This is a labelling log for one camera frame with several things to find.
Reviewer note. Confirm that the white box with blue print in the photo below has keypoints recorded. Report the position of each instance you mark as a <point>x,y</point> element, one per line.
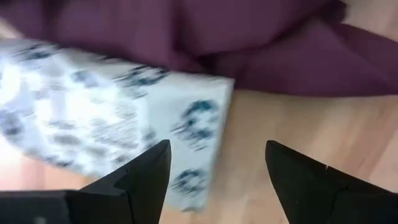
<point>93,109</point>

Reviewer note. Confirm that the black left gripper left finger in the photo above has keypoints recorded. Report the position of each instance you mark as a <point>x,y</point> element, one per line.
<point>146,186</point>

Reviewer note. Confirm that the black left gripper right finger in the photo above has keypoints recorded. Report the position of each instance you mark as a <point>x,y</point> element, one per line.
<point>311,193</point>

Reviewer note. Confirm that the purple crumpled cloth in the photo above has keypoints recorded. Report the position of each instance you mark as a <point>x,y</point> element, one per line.
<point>217,46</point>

